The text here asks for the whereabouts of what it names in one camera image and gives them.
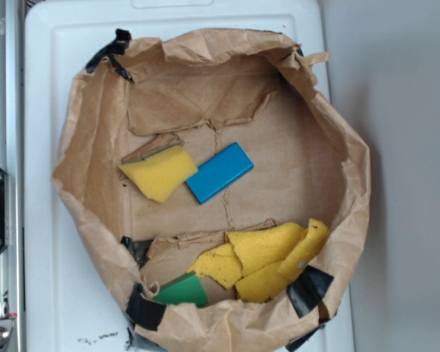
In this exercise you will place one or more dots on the green block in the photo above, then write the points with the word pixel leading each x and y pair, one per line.
pixel 184 289

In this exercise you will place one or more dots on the brown paper bag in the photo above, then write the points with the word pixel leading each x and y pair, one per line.
pixel 207 89

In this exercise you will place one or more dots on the blue rectangular block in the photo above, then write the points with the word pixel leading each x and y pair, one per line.
pixel 219 172

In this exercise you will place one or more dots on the aluminium frame rail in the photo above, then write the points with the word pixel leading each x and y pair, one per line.
pixel 12 307

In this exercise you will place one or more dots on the yellow sponge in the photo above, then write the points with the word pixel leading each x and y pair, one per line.
pixel 159 175

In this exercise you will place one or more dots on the yellow cloth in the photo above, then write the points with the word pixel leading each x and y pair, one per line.
pixel 260 264

